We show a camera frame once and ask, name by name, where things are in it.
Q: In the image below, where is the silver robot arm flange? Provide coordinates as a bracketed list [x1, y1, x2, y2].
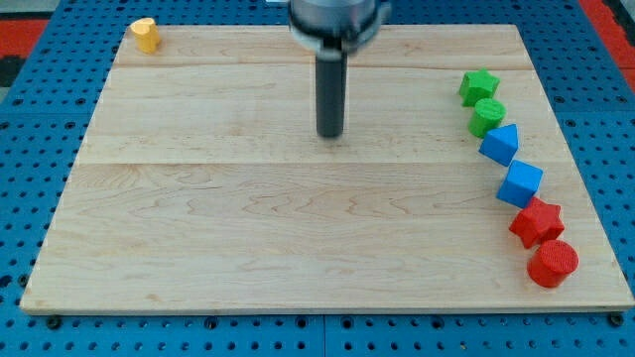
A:
[288, 0, 392, 54]

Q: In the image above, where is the black cylindrical pointer rod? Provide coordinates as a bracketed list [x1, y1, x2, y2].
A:
[315, 43, 347, 139]

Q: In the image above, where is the light wooden board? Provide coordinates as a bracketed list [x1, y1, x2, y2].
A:
[21, 25, 634, 315]

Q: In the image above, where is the green cylinder block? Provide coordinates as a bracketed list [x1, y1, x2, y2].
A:
[467, 98, 507, 138]

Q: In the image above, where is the blue triangular prism block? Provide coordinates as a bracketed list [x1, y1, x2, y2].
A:
[478, 124, 519, 167]

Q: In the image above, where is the green star block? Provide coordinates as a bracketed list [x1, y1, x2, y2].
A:
[458, 68, 500, 107]

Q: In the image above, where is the blue cube block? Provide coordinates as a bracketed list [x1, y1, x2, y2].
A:
[496, 160, 544, 208]

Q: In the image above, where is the yellow heart block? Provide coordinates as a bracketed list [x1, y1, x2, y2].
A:
[129, 17, 161, 54]

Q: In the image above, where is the red star block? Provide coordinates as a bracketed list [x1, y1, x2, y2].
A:
[509, 197, 566, 249]

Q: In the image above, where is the red cylinder block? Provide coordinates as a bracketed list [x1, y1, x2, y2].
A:
[527, 240, 579, 289]

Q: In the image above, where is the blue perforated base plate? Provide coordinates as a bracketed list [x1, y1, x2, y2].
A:
[1, 1, 634, 356]

